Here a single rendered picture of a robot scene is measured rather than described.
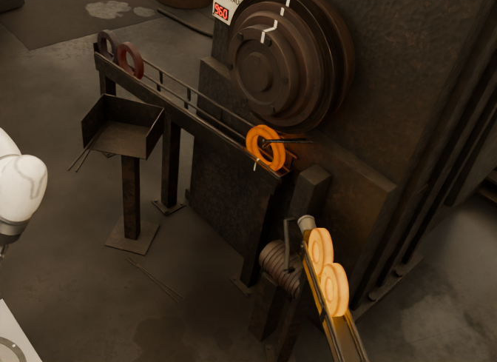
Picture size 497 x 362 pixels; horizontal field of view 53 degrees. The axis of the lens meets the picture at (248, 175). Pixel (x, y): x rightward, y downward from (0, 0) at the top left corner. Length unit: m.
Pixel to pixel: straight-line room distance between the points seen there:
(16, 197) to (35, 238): 1.29
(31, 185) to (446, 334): 1.92
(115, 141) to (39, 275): 0.71
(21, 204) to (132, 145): 0.86
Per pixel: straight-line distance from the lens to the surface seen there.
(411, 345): 2.44
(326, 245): 1.57
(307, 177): 1.73
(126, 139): 2.11
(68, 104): 3.38
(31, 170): 1.27
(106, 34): 2.59
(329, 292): 1.57
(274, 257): 1.83
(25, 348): 1.78
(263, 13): 1.60
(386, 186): 1.69
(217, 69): 2.07
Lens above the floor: 1.92
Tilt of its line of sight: 42 degrees down
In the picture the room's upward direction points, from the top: 10 degrees clockwise
